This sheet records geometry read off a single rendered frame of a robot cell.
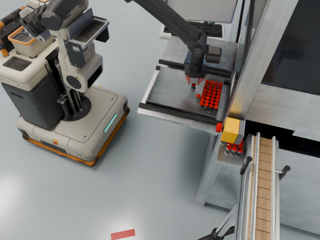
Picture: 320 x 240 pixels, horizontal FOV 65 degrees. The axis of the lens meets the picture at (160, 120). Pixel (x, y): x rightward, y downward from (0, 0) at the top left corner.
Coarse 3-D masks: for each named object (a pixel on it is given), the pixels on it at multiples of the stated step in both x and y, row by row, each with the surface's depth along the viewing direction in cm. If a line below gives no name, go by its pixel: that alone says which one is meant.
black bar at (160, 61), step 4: (160, 60) 141; (164, 60) 141; (164, 64) 141; (168, 64) 140; (172, 64) 140; (176, 64) 139; (180, 64) 139; (184, 64) 139; (208, 72) 137; (212, 72) 136; (216, 72) 136; (220, 72) 136; (224, 72) 136; (224, 76) 136; (228, 76) 135
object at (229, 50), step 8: (208, 40) 154; (216, 40) 152; (224, 40) 151; (224, 48) 152; (232, 48) 152; (224, 56) 147; (232, 56) 147; (208, 64) 142; (216, 64) 142; (224, 64) 143; (232, 64) 143; (232, 72) 135
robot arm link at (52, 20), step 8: (56, 0) 99; (64, 0) 93; (72, 0) 92; (80, 0) 92; (56, 8) 97; (64, 8) 96; (72, 8) 96; (48, 16) 100; (56, 16) 99; (64, 16) 100; (48, 24) 103; (56, 24) 102
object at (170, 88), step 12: (168, 72) 137; (180, 72) 134; (156, 84) 131; (168, 84) 132; (180, 84) 132; (156, 96) 126; (168, 96) 126; (180, 96) 127; (192, 96) 127; (168, 108) 119; (180, 108) 117; (192, 108) 122
